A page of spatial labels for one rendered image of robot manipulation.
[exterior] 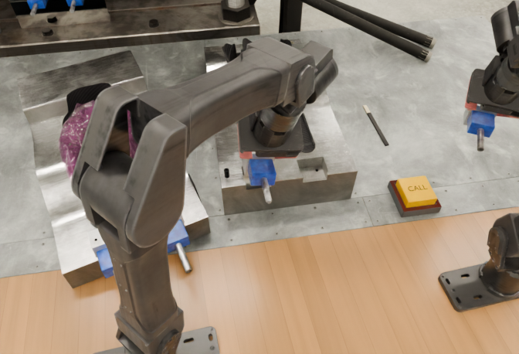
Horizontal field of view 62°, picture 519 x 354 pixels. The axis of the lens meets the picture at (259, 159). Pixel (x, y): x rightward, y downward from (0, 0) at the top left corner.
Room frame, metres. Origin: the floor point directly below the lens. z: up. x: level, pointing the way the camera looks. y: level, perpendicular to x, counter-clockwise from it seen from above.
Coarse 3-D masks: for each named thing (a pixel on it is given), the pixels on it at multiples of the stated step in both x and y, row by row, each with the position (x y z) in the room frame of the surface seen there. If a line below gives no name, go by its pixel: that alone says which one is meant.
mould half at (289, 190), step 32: (224, 64) 0.80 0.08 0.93; (320, 96) 0.74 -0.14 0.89; (320, 128) 0.65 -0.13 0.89; (224, 160) 0.55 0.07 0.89; (288, 160) 0.55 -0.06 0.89; (352, 160) 0.55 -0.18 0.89; (224, 192) 0.49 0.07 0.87; (256, 192) 0.50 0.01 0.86; (288, 192) 0.51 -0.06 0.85; (320, 192) 0.52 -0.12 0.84
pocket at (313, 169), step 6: (300, 162) 0.56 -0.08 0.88; (306, 162) 0.56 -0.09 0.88; (312, 162) 0.56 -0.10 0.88; (318, 162) 0.56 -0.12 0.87; (324, 162) 0.55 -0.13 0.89; (300, 168) 0.55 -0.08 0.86; (306, 168) 0.55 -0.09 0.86; (312, 168) 0.55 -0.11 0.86; (318, 168) 0.55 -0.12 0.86; (324, 168) 0.54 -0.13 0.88; (300, 174) 0.54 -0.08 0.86; (306, 174) 0.54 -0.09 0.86; (312, 174) 0.54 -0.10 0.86; (318, 174) 0.54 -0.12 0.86; (324, 174) 0.54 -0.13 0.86; (306, 180) 0.52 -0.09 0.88; (312, 180) 0.52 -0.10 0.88; (318, 180) 0.52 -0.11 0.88
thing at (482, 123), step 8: (464, 112) 0.67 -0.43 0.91; (472, 112) 0.63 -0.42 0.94; (480, 112) 0.63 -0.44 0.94; (488, 112) 0.63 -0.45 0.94; (464, 120) 0.64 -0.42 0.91; (472, 120) 0.61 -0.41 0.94; (480, 120) 0.61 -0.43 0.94; (488, 120) 0.61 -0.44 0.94; (472, 128) 0.60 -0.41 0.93; (480, 128) 0.60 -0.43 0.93; (488, 128) 0.59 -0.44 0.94; (480, 136) 0.57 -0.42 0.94; (488, 136) 0.59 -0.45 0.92; (480, 144) 0.55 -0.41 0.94
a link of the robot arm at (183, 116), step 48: (288, 48) 0.45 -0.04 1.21; (144, 96) 0.31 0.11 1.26; (192, 96) 0.32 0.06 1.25; (240, 96) 0.35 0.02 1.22; (288, 96) 0.41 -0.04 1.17; (96, 144) 0.27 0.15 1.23; (144, 144) 0.25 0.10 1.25; (192, 144) 0.28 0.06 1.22; (144, 192) 0.22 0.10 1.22; (144, 240) 0.21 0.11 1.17
